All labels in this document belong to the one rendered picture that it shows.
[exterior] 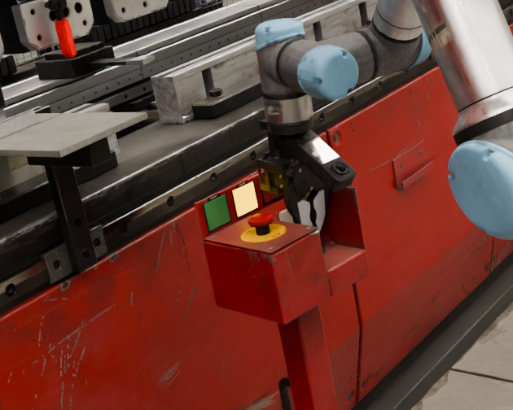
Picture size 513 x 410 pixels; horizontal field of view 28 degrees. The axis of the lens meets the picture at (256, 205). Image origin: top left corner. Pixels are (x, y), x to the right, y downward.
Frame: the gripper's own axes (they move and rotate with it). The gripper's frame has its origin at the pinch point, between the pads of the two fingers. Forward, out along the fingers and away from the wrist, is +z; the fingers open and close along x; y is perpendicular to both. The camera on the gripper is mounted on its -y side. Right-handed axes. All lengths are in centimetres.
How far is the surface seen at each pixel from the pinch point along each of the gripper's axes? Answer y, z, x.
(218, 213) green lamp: 9.3, -6.9, 11.1
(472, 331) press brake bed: 37, 73, -91
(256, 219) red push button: 0.7, -7.7, 11.0
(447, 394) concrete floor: 27, 76, -67
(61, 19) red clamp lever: 35, -38, 16
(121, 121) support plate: 12.4, -25.8, 23.9
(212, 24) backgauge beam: 76, -18, -50
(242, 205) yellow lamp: 9.3, -6.4, 6.0
